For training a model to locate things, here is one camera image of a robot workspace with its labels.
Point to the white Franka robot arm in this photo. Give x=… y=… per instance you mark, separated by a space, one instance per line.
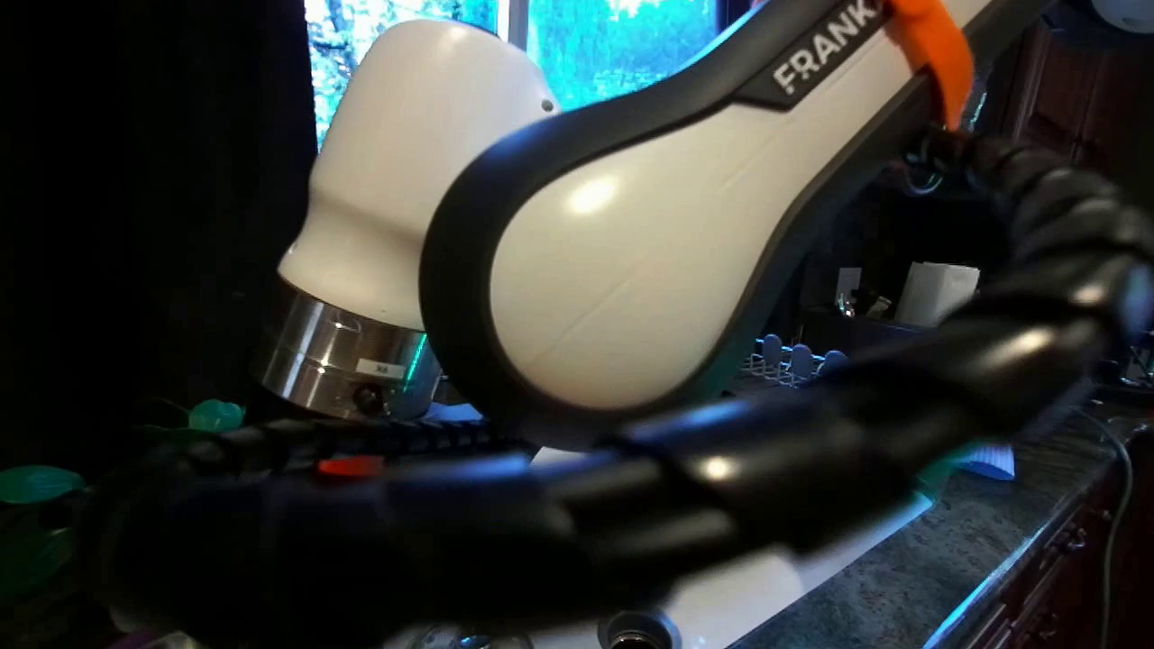
x=598 y=263

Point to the red tape on conduit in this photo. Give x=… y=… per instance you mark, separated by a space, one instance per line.
x=347 y=468

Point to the window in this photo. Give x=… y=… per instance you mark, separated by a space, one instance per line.
x=613 y=48

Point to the steel sink drain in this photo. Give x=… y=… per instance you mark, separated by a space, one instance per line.
x=637 y=634

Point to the white container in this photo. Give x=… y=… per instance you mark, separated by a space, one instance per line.
x=939 y=295

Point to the green round object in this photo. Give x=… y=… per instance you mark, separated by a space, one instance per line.
x=37 y=485
x=219 y=416

